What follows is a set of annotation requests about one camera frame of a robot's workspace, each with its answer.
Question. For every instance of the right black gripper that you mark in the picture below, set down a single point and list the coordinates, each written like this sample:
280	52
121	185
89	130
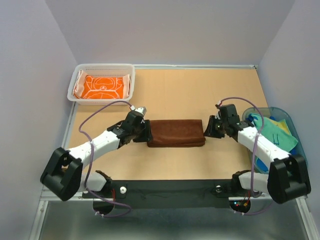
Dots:
210	131

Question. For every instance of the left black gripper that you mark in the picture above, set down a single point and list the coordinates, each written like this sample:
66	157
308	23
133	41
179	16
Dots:
146	136

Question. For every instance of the brown towel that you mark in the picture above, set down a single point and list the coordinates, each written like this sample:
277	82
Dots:
176	133

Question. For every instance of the orange Doraemon towel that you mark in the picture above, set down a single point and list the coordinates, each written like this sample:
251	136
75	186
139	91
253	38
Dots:
100	88

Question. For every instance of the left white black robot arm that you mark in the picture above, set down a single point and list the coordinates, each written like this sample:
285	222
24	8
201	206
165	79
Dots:
63	174

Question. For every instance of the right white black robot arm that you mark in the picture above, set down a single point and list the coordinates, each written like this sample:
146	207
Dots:
287	176

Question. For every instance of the teal patterned towel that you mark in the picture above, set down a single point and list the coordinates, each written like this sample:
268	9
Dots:
277	136

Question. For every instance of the blue towel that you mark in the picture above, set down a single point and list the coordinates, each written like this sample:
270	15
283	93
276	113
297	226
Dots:
261	165

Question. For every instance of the teal plastic tub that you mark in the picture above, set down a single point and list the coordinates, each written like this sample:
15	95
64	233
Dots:
278	113

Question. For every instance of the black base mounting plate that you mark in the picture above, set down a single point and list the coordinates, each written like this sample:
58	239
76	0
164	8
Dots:
174	194

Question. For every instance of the yellow towel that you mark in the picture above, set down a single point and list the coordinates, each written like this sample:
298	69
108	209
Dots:
282	124

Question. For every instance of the white perforated plastic basket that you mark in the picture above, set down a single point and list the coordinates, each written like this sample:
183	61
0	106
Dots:
106	70

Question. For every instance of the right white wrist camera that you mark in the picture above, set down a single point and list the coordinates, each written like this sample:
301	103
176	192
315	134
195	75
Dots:
218	114

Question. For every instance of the aluminium frame rail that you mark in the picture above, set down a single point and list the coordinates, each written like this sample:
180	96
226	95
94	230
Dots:
211	220

